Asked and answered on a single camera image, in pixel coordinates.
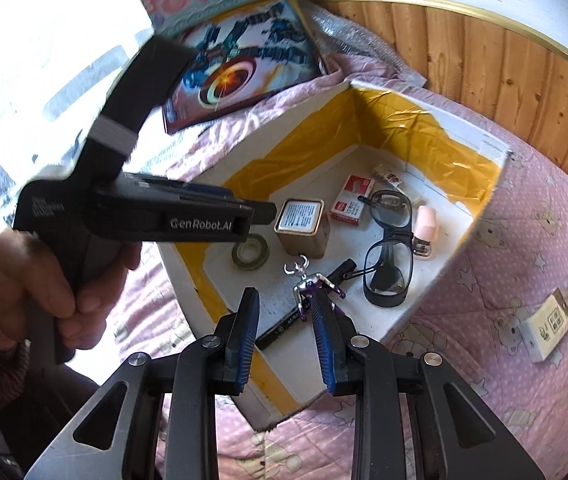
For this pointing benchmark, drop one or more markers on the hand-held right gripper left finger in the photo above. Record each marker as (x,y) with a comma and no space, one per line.
(244,335)

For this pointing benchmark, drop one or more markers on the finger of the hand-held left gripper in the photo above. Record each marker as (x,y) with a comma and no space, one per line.
(263,213)

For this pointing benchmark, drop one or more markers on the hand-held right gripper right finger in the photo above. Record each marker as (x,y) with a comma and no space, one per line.
(321,340)

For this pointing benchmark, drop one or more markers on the black pen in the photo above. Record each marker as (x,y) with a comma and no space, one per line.
(279,332)

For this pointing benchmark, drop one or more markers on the gold tin with white label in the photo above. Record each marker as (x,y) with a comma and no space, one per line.
(299,220)

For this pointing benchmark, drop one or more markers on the green tape roll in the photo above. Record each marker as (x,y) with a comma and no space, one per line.
(238,260)

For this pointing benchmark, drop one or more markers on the white foam box yellow tape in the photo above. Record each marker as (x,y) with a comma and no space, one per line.
(314,180)

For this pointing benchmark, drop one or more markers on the black framed glasses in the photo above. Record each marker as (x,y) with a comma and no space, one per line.
(389,210)

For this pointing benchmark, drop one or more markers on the small white red packet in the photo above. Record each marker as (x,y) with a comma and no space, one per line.
(389,176)

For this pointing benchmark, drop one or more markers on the person's left hand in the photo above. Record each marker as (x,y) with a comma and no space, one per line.
(14,285)

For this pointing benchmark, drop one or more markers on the red and white staple box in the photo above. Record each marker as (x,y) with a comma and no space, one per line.
(351,200)

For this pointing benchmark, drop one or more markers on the superhero printed box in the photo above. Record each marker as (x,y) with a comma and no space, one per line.
(244,70)

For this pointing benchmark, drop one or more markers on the pink stapler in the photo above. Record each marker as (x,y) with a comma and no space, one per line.
(424,230)

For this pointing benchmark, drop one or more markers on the clear bubble wrap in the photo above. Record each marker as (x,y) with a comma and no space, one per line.
(359,35)

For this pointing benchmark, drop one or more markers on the small white and tan box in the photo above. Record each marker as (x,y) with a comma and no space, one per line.
(544,332)

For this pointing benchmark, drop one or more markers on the pink printed blanket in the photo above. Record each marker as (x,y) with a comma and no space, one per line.
(514,200)

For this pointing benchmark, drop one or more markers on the wooden wall panelling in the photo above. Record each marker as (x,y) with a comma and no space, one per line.
(489,60)

